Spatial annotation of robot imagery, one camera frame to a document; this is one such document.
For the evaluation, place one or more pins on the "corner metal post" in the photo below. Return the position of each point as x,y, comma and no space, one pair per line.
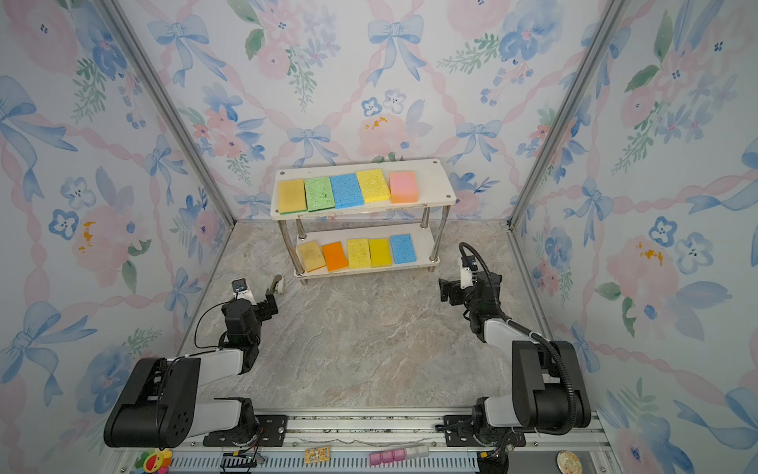
134,50
599,41

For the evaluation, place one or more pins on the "round patterned disc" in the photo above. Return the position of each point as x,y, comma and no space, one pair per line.
569,463

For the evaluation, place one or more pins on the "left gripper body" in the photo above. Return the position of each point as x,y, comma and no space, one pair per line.
261,313

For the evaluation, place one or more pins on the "right corner metal post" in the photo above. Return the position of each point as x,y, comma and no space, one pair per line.
599,41

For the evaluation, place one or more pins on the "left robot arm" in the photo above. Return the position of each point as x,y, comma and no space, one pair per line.
158,407

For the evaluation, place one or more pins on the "colourful toy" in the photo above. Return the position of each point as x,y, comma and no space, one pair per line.
153,462

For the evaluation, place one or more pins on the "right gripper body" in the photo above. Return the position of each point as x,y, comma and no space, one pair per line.
460,296

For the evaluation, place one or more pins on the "small circuit board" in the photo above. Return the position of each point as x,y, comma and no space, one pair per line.
317,455

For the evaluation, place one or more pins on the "orange sponge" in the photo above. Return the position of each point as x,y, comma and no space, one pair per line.
335,257

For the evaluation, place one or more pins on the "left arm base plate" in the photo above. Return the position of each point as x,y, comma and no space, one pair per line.
267,431

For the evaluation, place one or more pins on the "yellow cellulose sponge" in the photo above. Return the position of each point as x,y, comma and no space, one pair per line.
359,253

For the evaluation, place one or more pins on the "bright yellow sponge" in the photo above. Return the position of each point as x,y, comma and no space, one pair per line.
380,253

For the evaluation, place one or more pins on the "blue sponge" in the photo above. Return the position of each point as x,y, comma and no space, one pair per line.
403,249
346,191

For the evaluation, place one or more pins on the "pale yellow orange-backed sponge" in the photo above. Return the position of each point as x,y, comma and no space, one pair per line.
312,256

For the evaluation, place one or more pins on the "white two-tier shelf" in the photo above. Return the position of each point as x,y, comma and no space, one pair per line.
423,221

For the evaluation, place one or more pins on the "pink block strip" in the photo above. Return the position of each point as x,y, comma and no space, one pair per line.
398,455

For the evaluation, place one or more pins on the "yellow green-backed sponge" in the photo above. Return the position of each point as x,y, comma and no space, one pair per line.
292,197

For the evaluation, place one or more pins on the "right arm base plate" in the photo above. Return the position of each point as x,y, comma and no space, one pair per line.
462,432

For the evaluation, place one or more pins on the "left corner metal post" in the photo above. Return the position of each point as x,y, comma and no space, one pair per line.
134,50

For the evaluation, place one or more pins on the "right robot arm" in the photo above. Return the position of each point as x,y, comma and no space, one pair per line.
547,394

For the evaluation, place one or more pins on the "pink sponge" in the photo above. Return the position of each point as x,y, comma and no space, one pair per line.
403,187

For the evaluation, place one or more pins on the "green sponge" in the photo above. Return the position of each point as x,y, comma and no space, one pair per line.
319,194

